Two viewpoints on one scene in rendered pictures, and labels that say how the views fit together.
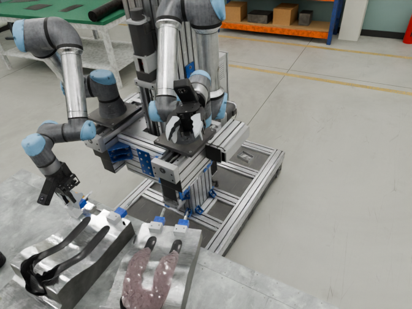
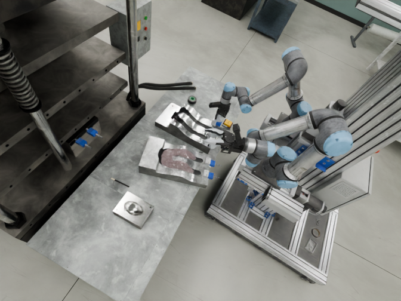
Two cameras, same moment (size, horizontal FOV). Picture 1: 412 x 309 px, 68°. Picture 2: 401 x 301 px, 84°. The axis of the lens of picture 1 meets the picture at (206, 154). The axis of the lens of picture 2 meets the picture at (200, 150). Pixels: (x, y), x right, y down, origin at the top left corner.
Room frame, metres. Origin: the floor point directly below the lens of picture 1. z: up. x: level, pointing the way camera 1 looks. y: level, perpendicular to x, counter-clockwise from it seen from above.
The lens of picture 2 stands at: (0.36, -0.56, 2.30)
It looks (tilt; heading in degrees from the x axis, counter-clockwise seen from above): 56 degrees down; 66
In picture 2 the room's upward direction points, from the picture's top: 22 degrees clockwise
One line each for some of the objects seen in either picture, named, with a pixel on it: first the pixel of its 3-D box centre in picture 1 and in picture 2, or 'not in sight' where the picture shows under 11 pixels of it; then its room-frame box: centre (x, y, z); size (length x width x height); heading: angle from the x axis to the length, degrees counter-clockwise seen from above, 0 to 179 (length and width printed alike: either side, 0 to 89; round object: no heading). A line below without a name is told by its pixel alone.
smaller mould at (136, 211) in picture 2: not in sight; (133, 209); (0.29, -0.11, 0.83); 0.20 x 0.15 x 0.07; 148
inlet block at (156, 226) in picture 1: (159, 220); (213, 163); (0.86, 0.22, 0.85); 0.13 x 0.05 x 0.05; 166
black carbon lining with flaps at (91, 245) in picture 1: (65, 250); (191, 122); (0.70, 0.57, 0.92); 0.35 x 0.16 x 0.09; 148
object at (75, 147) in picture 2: not in sight; (57, 120); (-0.27, 0.54, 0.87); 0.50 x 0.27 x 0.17; 148
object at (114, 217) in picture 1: (121, 211); not in sight; (0.89, 0.39, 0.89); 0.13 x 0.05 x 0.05; 148
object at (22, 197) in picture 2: not in sight; (48, 130); (-0.37, 0.54, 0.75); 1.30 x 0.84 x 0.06; 58
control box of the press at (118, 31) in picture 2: not in sight; (133, 84); (0.21, 1.13, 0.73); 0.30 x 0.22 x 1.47; 58
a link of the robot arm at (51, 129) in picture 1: (51, 133); (241, 93); (1.02, 0.60, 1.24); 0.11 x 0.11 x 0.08; 2
